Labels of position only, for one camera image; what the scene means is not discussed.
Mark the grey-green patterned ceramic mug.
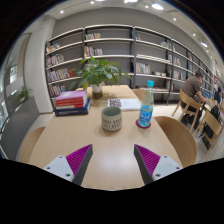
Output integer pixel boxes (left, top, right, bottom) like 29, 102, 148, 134
100, 105, 123, 132

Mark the grey wall shelf unit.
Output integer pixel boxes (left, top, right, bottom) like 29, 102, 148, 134
44, 23, 218, 108

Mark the pink hardcover book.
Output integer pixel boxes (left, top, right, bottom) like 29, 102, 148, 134
55, 89, 88, 102

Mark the clear blue-capped drink bottle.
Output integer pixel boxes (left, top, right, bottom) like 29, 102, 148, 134
137, 79, 155, 129

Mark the slatted wooden chair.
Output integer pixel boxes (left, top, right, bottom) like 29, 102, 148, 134
171, 89, 205, 132
199, 108, 224, 155

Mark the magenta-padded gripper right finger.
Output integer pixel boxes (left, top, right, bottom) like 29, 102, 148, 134
133, 143, 184, 186

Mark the person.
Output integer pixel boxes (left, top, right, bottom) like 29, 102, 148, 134
180, 70, 210, 131

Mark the green window potted plant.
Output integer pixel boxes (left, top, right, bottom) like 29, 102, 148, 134
16, 85, 34, 104

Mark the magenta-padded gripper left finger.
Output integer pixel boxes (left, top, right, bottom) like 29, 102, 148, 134
43, 143, 94, 187

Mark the red hardcover book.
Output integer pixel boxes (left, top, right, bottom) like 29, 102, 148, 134
55, 97, 89, 110

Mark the round ceiling lights group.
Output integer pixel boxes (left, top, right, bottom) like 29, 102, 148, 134
59, 0, 209, 48

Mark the white printed paperback book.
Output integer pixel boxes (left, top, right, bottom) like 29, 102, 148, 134
107, 98, 143, 112

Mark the green potted table plant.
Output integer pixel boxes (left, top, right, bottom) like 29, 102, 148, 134
68, 55, 133, 100

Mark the dark blue thick book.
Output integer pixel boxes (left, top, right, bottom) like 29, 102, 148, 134
53, 99, 92, 117

